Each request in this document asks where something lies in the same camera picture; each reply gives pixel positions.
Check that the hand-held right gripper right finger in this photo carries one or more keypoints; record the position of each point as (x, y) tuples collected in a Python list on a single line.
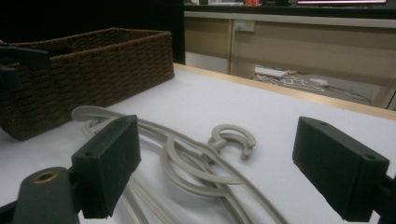
[(339, 168)]

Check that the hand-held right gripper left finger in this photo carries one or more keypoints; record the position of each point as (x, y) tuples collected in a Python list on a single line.
[(106, 165)]

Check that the brown wicker basket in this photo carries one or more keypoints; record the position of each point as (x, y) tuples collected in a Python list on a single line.
[(93, 77)]

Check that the grey plastic clothes hanger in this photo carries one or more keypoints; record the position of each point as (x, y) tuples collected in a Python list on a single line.
[(232, 127), (179, 183)]

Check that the white power strip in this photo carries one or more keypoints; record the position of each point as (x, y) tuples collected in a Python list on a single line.
[(271, 71)]

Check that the light wooden bench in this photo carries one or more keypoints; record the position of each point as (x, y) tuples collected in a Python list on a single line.
[(311, 46)]

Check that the white table mat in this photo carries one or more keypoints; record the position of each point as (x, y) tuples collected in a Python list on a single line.
[(218, 102)]

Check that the red can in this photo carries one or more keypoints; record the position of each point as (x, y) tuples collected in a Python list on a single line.
[(251, 2)]

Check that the white wall socket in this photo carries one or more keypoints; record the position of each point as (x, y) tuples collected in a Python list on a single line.
[(243, 25)]

